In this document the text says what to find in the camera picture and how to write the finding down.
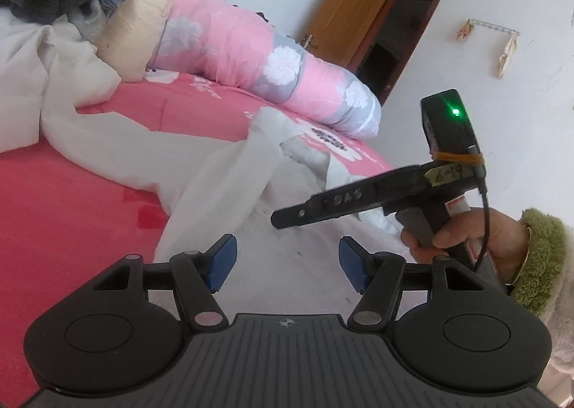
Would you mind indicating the pink grey floral quilt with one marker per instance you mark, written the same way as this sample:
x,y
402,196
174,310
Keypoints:
x,y
210,26

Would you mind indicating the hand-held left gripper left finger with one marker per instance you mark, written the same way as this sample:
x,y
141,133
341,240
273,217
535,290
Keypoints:
x,y
222,262

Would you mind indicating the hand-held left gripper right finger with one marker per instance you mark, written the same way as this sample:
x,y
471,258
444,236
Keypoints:
x,y
352,262

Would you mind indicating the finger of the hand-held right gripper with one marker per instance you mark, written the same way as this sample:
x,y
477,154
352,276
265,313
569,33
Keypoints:
x,y
296,213

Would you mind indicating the wall hook rack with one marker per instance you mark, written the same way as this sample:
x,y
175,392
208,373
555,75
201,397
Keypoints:
x,y
509,49

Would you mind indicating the person's right forearm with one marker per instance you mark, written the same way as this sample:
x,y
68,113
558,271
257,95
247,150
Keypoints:
x,y
547,255

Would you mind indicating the wooden door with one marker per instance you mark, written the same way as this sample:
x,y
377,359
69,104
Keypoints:
x,y
349,9

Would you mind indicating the person's right hand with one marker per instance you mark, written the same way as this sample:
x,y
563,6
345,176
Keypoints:
x,y
502,233

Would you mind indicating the light grey garment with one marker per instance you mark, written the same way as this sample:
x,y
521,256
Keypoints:
x,y
87,13

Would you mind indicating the white garment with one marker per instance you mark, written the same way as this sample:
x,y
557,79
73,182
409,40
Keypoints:
x,y
58,89

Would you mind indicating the light grey shirt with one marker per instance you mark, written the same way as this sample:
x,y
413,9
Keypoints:
x,y
233,192

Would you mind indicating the beige pants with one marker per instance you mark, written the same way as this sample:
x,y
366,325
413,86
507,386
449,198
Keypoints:
x,y
134,31

